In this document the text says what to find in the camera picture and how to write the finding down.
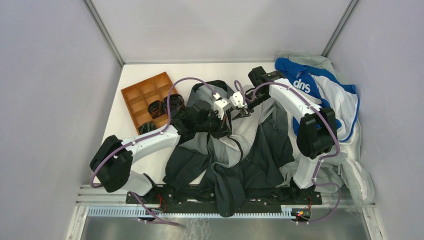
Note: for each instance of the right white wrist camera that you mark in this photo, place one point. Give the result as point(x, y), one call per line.
point(237, 100)

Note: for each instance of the white slotted cable duct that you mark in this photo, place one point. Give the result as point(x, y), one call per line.
point(140, 212)

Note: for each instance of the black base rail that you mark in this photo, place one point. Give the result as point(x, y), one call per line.
point(188, 201)

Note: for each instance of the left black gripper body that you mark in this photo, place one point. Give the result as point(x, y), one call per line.
point(221, 124)

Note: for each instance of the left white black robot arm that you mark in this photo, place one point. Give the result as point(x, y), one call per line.
point(113, 161)

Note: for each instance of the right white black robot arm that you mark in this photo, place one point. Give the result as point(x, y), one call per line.
point(317, 133)

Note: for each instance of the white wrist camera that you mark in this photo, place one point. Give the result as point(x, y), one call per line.
point(220, 105)
point(237, 100)

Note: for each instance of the orange compartment tray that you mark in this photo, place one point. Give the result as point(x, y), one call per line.
point(139, 96)

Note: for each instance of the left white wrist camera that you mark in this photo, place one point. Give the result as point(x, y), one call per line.
point(220, 105)

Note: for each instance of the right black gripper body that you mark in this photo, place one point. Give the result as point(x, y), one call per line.
point(251, 105)

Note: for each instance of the blue white jacket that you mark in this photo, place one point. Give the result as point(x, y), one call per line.
point(323, 87)

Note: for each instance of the grey black zip jacket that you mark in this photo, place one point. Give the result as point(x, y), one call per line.
point(245, 164)

